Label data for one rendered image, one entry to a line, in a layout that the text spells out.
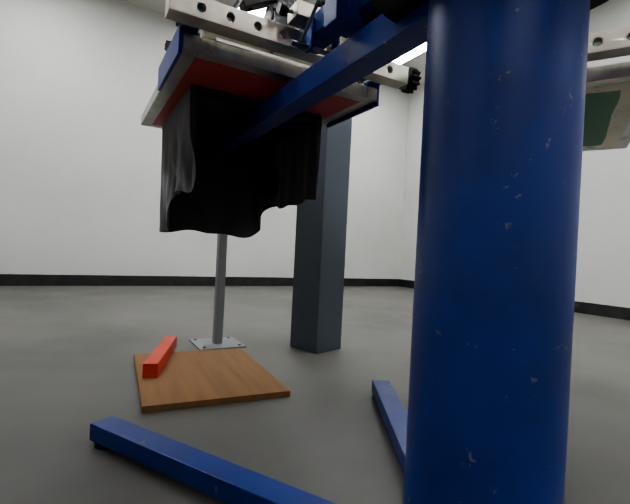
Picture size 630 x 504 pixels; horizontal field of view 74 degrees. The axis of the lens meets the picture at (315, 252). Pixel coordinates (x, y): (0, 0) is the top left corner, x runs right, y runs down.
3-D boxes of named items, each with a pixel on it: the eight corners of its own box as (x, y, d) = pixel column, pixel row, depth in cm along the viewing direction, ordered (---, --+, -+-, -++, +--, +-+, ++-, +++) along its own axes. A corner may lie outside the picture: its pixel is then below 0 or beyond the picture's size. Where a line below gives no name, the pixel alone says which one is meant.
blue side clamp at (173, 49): (157, 90, 126) (158, 67, 126) (174, 94, 128) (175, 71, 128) (178, 52, 100) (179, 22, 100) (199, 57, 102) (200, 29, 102)
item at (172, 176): (157, 231, 163) (162, 122, 162) (167, 231, 164) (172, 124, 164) (183, 228, 123) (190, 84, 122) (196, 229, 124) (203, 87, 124)
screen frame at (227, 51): (140, 125, 168) (141, 115, 168) (273, 148, 197) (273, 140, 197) (183, 47, 100) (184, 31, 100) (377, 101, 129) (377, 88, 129)
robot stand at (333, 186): (314, 341, 220) (325, 114, 219) (340, 348, 208) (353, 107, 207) (289, 346, 207) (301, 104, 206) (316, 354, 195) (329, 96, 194)
